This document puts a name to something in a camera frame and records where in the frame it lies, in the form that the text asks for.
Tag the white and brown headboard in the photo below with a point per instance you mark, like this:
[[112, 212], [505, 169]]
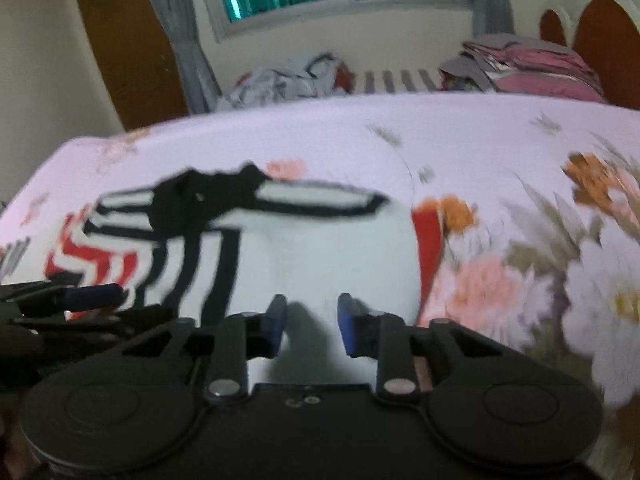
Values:
[[605, 35]]

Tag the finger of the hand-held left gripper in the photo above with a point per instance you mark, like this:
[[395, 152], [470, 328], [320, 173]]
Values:
[[85, 324], [95, 295]]

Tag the pile of grey clothes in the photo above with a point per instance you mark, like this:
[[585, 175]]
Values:
[[280, 85]]

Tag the colourful printed cloth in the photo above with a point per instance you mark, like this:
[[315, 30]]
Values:
[[452, 82]]

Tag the red cloth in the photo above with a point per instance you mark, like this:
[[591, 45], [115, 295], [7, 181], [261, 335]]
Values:
[[345, 77]]

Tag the brown wooden door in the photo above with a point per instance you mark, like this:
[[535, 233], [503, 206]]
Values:
[[130, 50]]

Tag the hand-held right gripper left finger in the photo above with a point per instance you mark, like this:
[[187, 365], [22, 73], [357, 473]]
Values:
[[276, 322]]

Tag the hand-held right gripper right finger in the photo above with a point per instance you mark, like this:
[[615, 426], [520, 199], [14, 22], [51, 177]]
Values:
[[349, 322]]

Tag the grey white striped sheet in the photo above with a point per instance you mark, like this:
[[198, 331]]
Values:
[[395, 80]]

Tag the stack of pink folded blankets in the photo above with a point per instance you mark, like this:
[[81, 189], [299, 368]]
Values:
[[540, 70]]

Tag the black white red striped garment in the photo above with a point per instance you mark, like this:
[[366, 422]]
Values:
[[320, 250]]

